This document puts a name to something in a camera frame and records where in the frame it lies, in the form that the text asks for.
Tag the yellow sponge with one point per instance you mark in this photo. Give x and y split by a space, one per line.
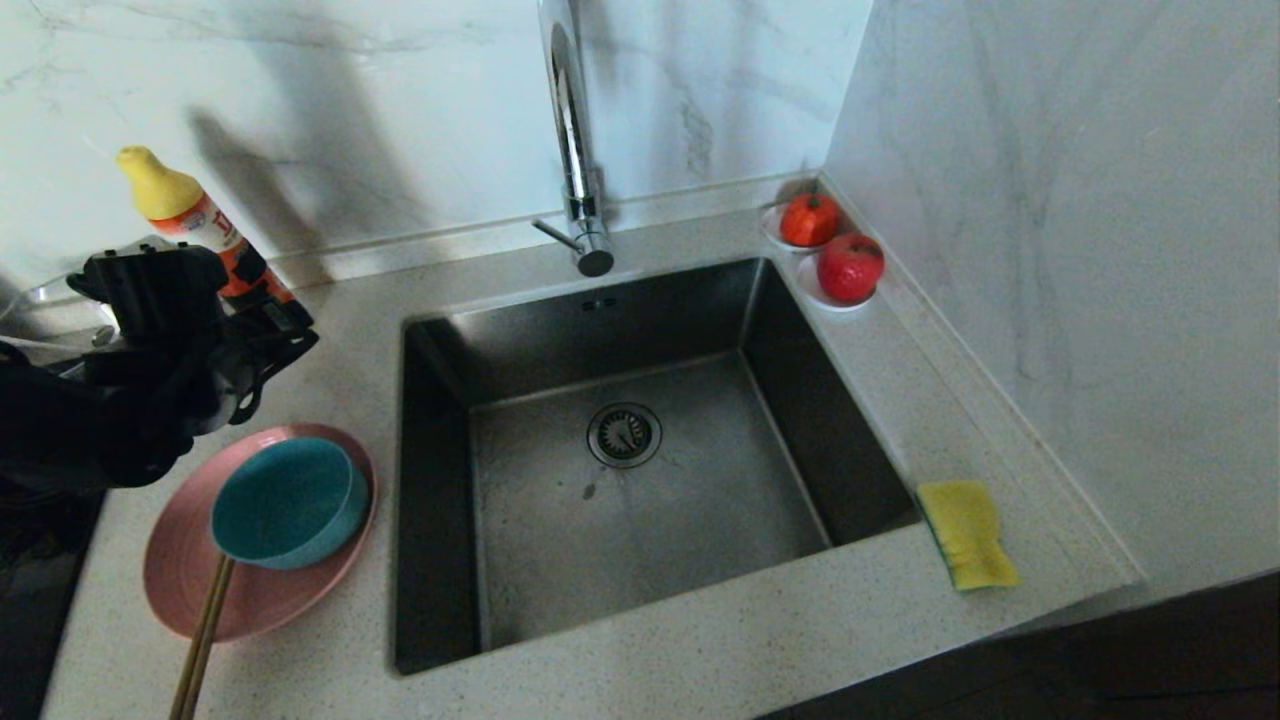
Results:
965 535

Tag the metal sink drain strainer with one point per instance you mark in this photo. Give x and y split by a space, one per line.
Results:
624 435

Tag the teal blue bowl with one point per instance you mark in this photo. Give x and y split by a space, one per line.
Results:
290 505

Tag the clear glass pot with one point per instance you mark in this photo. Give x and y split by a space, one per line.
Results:
55 300

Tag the red tomato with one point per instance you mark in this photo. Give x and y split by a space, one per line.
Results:
808 222

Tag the orange detergent bottle yellow cap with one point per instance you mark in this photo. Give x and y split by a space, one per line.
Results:
190 215

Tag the pink round plate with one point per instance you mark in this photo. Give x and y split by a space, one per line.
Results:
260 600

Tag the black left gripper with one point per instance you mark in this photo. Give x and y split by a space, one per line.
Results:
180 375

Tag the small white dish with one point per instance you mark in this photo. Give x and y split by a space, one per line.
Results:
812 290
770 232

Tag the wooden chopstick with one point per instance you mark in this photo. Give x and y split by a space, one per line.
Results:
208 650
195 650

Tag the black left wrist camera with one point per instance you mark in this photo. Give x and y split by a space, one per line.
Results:
150 290

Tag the chrome faucet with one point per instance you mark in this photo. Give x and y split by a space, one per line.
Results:
575 150

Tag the red apple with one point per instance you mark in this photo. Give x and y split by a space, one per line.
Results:
850 268

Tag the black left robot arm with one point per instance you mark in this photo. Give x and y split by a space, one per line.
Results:
60 430

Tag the black induction cooktop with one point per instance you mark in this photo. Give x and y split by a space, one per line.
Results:
40 620

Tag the stainless steel sink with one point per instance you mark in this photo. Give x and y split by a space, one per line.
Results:
650 530

